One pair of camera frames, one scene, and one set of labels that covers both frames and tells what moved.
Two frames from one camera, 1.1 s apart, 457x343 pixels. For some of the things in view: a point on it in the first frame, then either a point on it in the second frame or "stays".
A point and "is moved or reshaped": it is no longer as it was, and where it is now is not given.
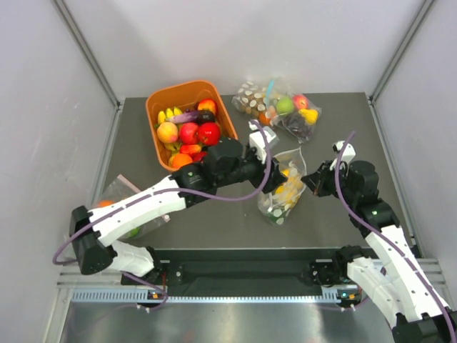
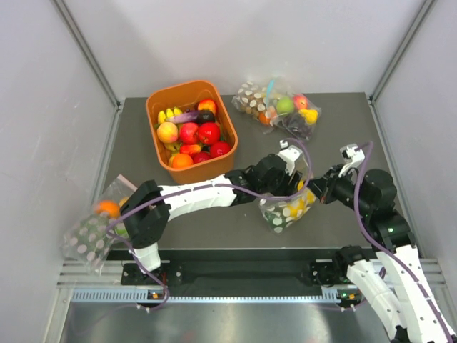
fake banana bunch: (162, 116) stays
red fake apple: (209, 133) stays
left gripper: (275, 177) -> (291, 189)
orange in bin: (178, 160) stays
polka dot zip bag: (278, 204) is moved or reshaped
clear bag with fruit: (295, 113) stays
